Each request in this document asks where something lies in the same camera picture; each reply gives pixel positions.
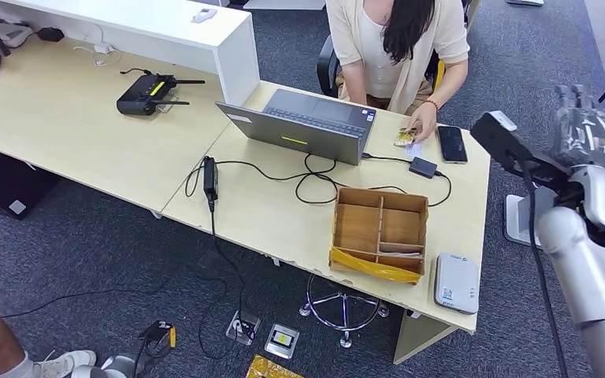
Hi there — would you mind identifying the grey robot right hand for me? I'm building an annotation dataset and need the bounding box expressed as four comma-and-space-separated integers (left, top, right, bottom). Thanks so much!
550, 83, 605, 171

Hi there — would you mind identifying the person's left hand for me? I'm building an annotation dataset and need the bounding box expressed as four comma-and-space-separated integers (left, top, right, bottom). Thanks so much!
406, 103, 438, 144

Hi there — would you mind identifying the yellowish room key card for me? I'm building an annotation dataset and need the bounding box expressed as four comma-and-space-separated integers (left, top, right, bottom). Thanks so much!
393, 126, 419, 148

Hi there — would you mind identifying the wooden divided box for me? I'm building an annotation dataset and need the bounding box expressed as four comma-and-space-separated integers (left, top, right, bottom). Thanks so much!
328, 187, 430, 285

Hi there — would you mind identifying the pale key card stack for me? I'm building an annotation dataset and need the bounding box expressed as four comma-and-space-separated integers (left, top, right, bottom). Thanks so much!
379, 251, 425, 261

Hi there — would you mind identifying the grey card reader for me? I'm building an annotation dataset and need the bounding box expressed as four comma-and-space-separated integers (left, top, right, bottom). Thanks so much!
433, 253, 481, 317

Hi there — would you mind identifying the black smartphone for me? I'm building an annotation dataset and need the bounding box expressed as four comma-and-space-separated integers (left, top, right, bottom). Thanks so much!
436, 124, 469, 165

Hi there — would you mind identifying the black USB hub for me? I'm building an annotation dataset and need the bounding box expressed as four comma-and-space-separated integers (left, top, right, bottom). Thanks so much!
408, 156, 438, 180

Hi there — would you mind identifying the grey kiosk white base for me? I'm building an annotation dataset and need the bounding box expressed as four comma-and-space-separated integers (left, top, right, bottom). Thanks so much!
504, 94, 605, 249

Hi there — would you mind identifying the black office chair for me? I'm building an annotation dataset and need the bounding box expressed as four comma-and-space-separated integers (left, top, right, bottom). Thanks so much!
316, 33, 447, 100

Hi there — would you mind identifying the grey laptop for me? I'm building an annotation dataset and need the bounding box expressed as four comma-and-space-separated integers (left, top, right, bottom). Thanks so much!
213, 88, 377, 166

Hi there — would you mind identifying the white furniture panel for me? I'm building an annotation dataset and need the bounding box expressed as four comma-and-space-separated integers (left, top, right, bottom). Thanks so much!
243, 0, 331, 12

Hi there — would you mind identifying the wooden desk leg panel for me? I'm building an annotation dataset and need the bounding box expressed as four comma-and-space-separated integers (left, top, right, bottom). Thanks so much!
392, 311, 459, 365

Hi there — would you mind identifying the black power brick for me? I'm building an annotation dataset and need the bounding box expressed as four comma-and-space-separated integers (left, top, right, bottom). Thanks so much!
202, 155, 220, 213

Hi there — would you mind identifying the chrome stool base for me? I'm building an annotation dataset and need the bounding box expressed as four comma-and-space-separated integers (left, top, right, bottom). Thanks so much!
299, 273, 390, 350

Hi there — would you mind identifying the metal floor socket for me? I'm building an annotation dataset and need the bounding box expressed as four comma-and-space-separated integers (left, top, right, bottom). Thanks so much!
264, 323, 301, 361

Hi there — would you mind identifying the white reception counter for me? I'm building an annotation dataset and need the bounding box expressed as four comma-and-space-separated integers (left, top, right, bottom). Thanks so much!
0, 0, 261, 107

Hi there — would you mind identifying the clear lid floor socket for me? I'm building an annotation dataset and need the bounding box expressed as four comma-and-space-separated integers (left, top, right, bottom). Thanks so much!
225, 309, 262, 347

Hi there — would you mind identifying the yellow floor tape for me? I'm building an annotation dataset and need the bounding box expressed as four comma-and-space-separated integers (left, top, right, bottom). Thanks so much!
245, 354, 306, 378

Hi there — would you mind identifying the small black adapter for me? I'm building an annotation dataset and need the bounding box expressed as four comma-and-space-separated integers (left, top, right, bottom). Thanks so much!
36, 27, 67, 44

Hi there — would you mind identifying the white plastic device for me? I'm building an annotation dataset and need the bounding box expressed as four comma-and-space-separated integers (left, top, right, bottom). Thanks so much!
0, 21, 35, 49

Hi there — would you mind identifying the black computer case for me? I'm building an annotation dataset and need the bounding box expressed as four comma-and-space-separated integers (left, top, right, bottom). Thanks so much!
0, 151, 64, 221

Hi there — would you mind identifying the white sneaker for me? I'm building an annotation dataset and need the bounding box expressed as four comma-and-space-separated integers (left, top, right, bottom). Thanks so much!
33, 348, 98, 378

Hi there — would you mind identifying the short black hub cable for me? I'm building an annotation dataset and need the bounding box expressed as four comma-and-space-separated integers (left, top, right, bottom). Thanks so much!
360, 152, 412, 165

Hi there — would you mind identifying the curved black hub cable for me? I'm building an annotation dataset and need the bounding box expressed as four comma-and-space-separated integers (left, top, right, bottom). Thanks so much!
427, 171, 453, 208

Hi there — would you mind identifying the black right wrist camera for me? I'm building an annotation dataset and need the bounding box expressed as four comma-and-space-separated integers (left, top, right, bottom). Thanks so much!
470, 110, 575, 191

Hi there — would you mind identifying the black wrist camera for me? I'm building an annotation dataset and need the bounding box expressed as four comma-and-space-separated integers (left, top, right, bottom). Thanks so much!
138, 321, 177, 361
470, 110, 575, 191

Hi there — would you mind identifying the black right camera cable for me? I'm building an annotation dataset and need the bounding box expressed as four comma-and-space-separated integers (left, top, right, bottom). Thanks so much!
518, 161, 570, 378

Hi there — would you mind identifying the black laptop charger cable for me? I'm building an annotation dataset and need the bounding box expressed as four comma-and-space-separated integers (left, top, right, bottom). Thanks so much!
184, 152, 408, 206

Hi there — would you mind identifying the black power cord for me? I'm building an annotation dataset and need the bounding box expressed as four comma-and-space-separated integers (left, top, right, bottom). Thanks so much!
194, 200, 257, 362

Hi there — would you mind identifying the black wireless router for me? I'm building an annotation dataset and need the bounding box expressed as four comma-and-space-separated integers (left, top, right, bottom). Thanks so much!
117, 72, 206, 117

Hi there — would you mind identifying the white charger with cable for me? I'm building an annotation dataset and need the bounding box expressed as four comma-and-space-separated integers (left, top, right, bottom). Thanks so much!
72, 26, 124, 69

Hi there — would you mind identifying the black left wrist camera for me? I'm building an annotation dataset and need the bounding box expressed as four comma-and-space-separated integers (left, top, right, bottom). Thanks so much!
138, 321, 177, 361

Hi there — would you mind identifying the long black cable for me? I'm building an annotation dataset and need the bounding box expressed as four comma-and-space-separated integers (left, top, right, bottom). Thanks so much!
0, 258, 178, 321

